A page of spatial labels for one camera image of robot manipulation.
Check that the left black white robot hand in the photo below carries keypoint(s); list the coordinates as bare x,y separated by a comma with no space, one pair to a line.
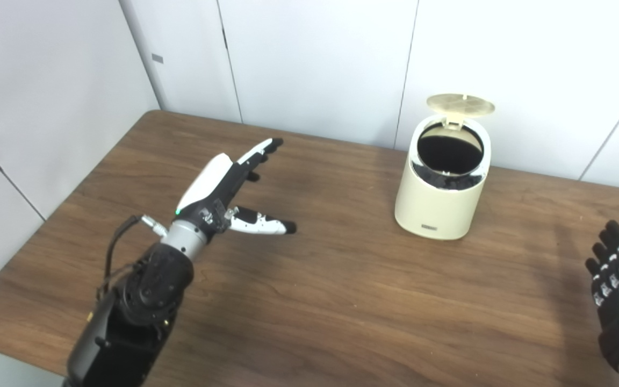
213,183

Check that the cream round bin lid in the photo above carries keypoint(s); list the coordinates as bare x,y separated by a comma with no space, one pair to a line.
460,104

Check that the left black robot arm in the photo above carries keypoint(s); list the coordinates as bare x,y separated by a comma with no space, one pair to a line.
137,301

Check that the cream-colored bin body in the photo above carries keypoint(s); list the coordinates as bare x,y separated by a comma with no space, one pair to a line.
433,209

